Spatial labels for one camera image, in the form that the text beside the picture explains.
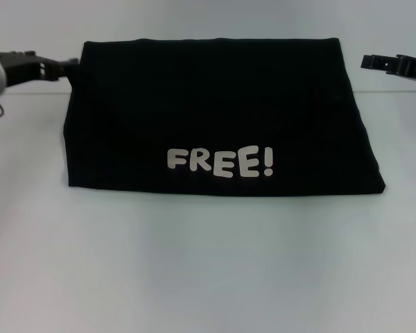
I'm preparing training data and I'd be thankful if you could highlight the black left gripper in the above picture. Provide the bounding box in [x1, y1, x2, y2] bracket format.
[0, 50, 80, 85]

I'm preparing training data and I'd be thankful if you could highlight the black t-shirt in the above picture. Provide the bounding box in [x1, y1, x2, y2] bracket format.
[62, 37, 388, 195]

